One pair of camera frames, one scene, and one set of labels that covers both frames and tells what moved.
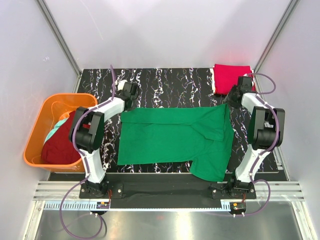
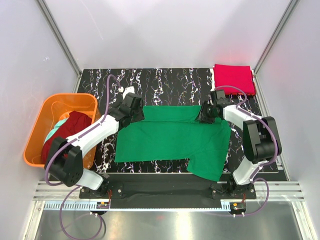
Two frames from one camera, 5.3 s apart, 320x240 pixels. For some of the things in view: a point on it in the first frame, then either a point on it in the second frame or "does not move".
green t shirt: (203, 135) does not move
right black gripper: (228, 99) to (202, 118)
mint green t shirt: (57, 125) does not move
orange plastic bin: (56, 104) does not move
